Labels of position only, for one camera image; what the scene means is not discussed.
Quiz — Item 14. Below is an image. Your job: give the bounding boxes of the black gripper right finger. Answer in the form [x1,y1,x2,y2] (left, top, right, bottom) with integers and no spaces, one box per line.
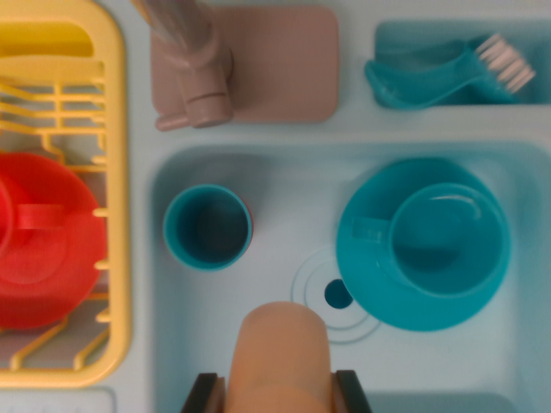
[329,368,374,413]

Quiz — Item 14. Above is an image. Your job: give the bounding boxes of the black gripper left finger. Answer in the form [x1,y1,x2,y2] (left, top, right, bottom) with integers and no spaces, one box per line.
[180,372,228,413]

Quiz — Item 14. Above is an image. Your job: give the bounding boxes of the beige detergent bottle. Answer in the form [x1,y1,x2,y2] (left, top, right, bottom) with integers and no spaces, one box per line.
[223,300,335,413]

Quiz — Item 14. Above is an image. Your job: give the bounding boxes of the light blue toy sink unit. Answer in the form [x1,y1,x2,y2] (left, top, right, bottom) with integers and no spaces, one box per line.
[0,0,551,413]

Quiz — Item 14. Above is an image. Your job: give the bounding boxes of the teal plate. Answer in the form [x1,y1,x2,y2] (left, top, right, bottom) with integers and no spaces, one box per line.
[336,157,512,332]

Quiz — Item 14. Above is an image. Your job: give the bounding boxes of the teal tumbler cup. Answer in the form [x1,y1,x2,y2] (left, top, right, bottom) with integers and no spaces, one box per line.
[162,183,253,272]

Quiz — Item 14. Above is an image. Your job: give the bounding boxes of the red tumbler cup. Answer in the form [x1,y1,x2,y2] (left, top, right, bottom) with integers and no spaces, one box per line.
[243,201,257,246]

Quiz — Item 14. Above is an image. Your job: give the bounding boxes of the red plate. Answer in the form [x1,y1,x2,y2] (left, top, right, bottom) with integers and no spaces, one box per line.
[0,151,108,330]

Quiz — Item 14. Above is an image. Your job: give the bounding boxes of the yellow dish rack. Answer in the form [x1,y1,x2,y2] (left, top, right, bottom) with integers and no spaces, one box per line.
[0,0,133,388]

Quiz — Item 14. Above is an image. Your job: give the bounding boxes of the teal dish brush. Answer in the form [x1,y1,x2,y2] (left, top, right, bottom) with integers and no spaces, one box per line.
[364,33,537,111]

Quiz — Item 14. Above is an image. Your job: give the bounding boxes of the grey toy faucet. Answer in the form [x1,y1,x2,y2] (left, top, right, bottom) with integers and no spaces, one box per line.
[131,0,340,133]

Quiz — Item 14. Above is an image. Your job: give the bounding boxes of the teal cup with handle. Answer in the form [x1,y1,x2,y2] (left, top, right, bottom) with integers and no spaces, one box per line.
[350,183,505,300]

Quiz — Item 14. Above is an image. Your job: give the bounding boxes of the red cup with handle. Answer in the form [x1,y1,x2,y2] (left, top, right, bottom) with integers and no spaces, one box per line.
[0,178,66,259]

